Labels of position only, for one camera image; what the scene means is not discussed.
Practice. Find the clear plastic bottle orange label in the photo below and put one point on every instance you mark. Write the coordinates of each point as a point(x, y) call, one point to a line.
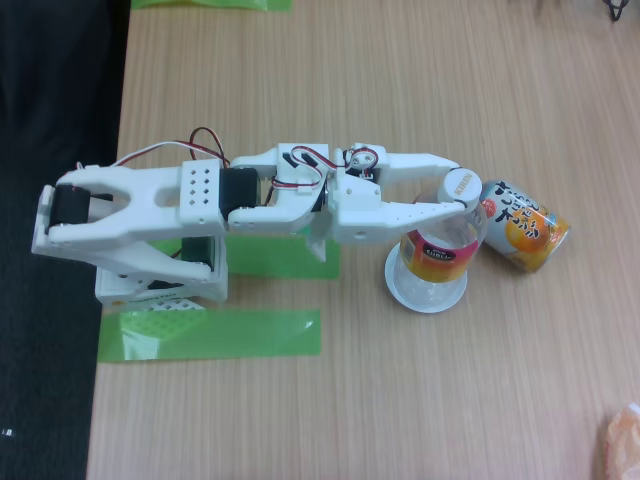
point(459, 187)

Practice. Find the orange juice bottle can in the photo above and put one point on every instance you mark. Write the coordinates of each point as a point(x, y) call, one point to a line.
point(530, 235)

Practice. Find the short green tape strip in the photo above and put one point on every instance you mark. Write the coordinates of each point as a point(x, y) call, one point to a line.
point(280, 260)

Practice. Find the white round plate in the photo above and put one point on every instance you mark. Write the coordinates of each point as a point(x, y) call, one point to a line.
point(425, 306)

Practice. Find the long green tape strip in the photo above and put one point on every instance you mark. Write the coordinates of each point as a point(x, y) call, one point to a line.
point(240, 335)

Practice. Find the green plastic bag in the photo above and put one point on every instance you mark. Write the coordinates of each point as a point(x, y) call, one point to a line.
point(210, 4)

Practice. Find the orange plastic bag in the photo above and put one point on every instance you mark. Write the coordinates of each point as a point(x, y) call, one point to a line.
point(622, 445)

